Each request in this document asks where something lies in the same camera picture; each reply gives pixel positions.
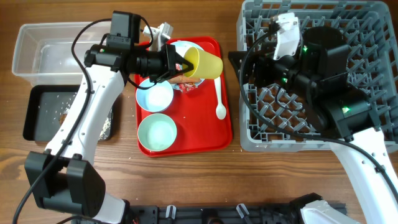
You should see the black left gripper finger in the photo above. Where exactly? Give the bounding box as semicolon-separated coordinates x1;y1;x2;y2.
154;70;183;83
175;53;193;70

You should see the yellow plastic cup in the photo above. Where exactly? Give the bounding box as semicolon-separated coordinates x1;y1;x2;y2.
184;47;223;79

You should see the light blue bowl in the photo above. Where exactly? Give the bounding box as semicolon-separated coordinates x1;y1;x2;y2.
136;79;174;113

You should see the green bowl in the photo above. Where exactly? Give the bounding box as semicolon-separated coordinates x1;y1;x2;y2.
137;113;177;152

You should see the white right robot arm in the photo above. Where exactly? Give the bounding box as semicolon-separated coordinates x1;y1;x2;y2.
228;27;397;223

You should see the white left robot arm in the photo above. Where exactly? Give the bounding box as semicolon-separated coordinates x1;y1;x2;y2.
24;11;194;223

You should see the grey dishwasher rack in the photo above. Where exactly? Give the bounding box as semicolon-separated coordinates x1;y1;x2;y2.
236;1;397;153

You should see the black waste tray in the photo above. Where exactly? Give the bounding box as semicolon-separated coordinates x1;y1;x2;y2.
22;84;114;142

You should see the brown sausage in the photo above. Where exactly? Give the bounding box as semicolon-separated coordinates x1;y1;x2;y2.
168;75;201;84

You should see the light blue plate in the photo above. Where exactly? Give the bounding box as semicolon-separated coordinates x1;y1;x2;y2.
171;40;204;90

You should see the red snack wrapper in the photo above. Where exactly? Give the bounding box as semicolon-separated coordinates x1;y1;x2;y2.
175;63;198;93

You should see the red serving tray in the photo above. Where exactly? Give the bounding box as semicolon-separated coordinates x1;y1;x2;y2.
132;36;233;157

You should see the white plastic spoon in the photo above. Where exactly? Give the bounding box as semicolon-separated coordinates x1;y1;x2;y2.
214;77;226;119

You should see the white rice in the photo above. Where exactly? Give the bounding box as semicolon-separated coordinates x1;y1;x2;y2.
58;92;113;141

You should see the brown food scrap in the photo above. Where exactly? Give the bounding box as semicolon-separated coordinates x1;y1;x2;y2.
59;113;67;125

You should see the clear plastic bin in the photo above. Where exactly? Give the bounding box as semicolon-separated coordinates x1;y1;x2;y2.
11;21;129;87

